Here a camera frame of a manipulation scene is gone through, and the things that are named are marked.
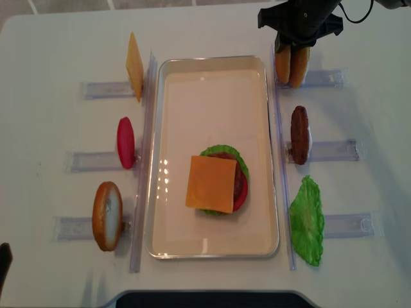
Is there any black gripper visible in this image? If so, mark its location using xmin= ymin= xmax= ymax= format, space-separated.
xmin=258 ymin=0 xmax=344 ymax=53

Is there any bun with sesame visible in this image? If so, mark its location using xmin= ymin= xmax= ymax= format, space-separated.
xmin=289 ymin=47 xmax=310 ymax=88

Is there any upright brown meat patty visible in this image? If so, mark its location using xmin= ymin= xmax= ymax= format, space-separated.
xmin=290 ymin=106 xmax=312 ymax=165

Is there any green lettuce leaf on stack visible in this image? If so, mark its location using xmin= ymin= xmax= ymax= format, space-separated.
xmin=196 ymin=144 xmax=250 ymax=217

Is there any brown meat patty on stack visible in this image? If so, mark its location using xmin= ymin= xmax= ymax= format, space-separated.
xmin=208 ymin=152 xmax=243 ymax=201

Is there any red tomato slice on stack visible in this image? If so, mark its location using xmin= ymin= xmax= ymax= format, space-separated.
xmin=232 ymin=174 xmax=249 ymax=212

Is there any upright orange cheese slice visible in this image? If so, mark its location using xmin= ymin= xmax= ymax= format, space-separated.
xmin=126 ymin=32 xmax=144 ymax=102

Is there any orange cheese slice on stack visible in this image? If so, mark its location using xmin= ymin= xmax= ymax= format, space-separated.
xmin=186 ymin=156 xmax=237 ymax=214

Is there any upright green lettuce leaf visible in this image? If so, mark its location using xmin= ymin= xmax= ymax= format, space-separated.
xmin=289 ymin=175 xmax=325 ymax=267

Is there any clear holder under cheese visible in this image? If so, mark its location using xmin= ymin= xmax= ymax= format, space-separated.
xmin=80 ymin=81 xmax=135 ymax=100

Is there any clear holder under lettuce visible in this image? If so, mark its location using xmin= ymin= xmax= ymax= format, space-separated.
xmin=324 ymin=211 xmax=385 ymax=239

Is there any upright red tomato slice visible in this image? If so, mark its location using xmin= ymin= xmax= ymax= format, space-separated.
xmin=117 ymin=117 xmax=136 ymax=169

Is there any clear holder under tomato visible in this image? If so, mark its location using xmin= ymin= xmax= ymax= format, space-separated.
xmin=63 ymin=151 xmax=125 ymax=173

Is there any upright bun right rack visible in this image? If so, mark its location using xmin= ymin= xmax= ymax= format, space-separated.
xmin=275 ymin=46 xmax=291 ymax=84

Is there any clear holder under right buns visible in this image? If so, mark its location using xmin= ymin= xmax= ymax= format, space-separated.
xmin=275 ymin=67 xmax=349 ymax=91

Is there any white rectangular tray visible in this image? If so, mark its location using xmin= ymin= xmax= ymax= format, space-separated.
xmin=144 ymin=56 xmax=279 ymax=259

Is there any clear holder under patty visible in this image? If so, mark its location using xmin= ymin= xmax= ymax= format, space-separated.
xmin=284 ymin=138 xmax=365 ymax=164

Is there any upright bun half left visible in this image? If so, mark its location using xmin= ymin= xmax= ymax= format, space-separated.
xmin=92 ymin=182 xmax=123 ymax=252

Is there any clear holder under left bun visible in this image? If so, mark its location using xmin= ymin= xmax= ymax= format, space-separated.
xmin=53 ymin=214 xmax=134 ymax=243

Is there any dark base at bottom edge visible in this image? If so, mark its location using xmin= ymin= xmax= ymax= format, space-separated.
xmin=102 ymin=290 xmax=318 ymax=307

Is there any black object at left edge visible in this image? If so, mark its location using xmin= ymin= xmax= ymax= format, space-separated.
xmin=0 ymin=243 xmax=13 ymax=293

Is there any clear right long rail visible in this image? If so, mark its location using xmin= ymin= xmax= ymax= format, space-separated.
xmin=270 ymin=45 xmax=296 ymax=271

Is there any clear long rail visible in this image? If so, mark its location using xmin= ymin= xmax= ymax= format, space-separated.
xmin=270 ymin=45 xmax=296 ymax=271
xmin=130 ymin=53 xmax=157 ymax=273

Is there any black cable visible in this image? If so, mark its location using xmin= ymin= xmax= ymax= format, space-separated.
xmin=338 ymin=0 xmax=375 ymax=24

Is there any clear left long rail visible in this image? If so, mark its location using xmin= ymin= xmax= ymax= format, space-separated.
xmin=130 ymin=53 xmax=157 ymax=273

